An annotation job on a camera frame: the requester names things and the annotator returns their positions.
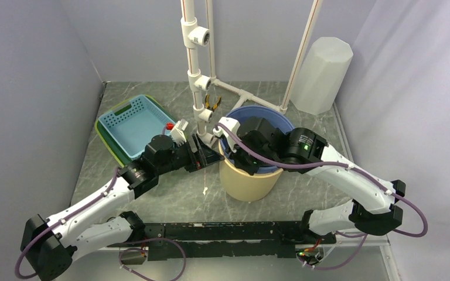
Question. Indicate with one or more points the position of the teal perforated plastic basket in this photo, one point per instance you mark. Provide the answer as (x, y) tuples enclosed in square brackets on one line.
[(135, 124)]

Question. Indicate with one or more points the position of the green plastic tray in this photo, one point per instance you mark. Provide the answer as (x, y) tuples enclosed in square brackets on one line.
[(108, 143)]

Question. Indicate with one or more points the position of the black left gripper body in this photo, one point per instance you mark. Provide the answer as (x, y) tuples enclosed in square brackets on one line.
[(181, 157)]

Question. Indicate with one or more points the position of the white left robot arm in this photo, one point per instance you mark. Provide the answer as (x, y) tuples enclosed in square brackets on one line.
[(50, 245)]

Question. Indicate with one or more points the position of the black base bar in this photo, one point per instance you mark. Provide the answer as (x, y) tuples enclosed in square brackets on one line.
[(171, 240)]

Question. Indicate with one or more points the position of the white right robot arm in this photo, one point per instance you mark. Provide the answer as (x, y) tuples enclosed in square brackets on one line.
[(305, 152)]

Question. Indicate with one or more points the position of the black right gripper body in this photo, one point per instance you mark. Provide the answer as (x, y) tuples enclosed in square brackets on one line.
[(246, 162)]

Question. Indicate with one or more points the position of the cream yellow outer bucket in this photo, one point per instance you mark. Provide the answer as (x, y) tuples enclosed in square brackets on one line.
[(244, 187)]

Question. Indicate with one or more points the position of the yellow handled pliers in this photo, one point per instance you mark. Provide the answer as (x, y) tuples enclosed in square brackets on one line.
[(209, 105)]

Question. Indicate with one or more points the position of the white octagonal plastic container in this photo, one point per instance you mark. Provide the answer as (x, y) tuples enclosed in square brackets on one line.
[(321, 75)]

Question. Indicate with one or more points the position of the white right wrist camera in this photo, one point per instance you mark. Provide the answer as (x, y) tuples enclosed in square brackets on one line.
[(227, 128)]

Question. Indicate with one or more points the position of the blue and cream bucket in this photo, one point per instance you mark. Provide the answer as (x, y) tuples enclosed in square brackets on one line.
[(275, 118)]

